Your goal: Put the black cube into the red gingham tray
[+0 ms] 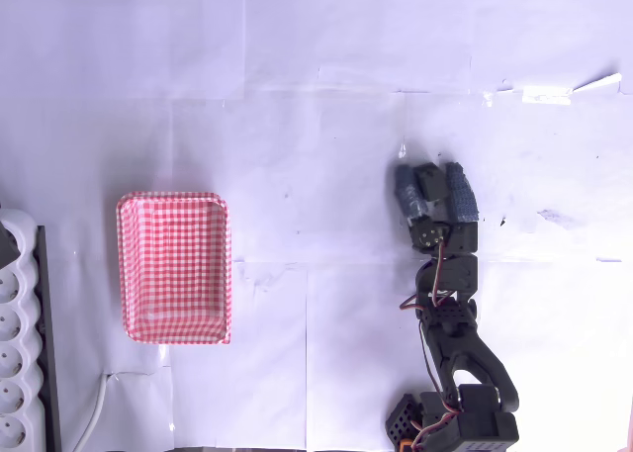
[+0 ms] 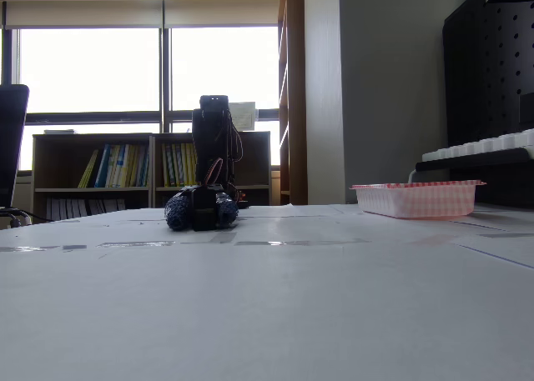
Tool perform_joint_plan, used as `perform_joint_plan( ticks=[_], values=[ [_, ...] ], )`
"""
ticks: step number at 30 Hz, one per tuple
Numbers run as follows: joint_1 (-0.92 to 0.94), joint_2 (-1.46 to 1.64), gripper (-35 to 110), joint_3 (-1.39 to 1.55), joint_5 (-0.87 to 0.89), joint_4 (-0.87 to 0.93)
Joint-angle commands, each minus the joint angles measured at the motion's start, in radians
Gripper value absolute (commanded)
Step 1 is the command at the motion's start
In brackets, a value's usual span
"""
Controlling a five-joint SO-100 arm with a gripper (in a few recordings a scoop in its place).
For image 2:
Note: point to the small black servo part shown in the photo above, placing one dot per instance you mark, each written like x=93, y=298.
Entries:
x=204, y=212

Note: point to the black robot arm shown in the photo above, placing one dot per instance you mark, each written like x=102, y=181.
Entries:
x=210, y=143

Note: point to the pink checkered paper tray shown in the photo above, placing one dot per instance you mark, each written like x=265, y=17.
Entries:
x=417, y=199

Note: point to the white paper sign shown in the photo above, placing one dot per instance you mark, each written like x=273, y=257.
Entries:
x=244, y=116

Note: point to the blue book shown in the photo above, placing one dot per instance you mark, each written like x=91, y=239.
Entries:
x=102, y=166

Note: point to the yellow leaning book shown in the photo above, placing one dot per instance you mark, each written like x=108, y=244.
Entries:
x=88, y=169

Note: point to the low wooden bookshelf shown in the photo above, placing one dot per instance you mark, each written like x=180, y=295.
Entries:
x=62, y=168

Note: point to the tall wooden shelf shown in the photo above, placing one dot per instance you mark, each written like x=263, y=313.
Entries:
x=294, y=93

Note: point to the beige roller blind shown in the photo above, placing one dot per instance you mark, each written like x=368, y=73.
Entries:
x=221, y=13
x=83, y=14

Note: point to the black computer monitor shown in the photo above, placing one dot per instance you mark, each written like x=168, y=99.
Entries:
x=11, y=139

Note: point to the white power strip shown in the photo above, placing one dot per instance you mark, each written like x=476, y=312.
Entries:
x=480, y=145

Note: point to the black pegboard stand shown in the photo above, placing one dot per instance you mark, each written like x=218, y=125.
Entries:
x=488, y=72

